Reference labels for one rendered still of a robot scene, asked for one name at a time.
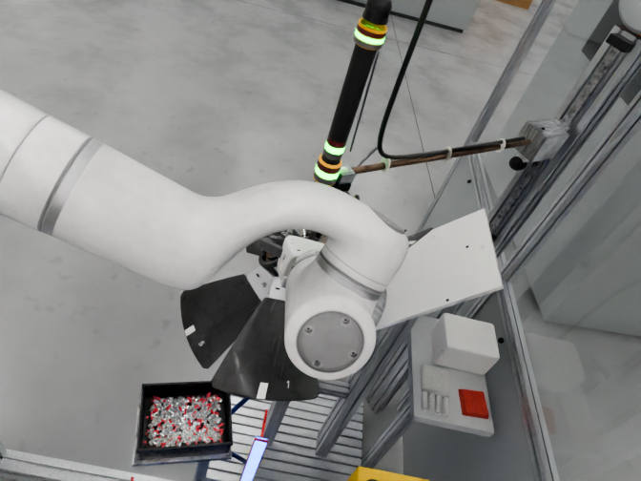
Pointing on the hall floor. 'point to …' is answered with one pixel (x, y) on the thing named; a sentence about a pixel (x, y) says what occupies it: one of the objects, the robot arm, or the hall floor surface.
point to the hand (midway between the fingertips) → (314, 244)
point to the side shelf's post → (388, 438)
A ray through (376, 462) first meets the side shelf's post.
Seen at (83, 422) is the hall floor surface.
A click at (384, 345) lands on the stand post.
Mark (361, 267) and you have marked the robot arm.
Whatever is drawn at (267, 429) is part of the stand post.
